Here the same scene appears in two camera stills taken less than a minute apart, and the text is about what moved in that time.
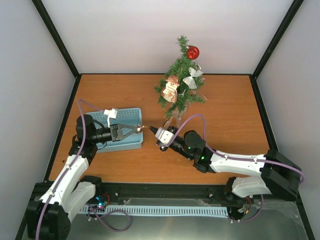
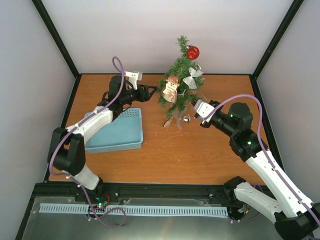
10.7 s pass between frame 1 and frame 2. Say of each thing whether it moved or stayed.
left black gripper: moved
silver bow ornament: stayed
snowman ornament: stayed
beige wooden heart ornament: stayed
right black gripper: moved
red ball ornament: stayed
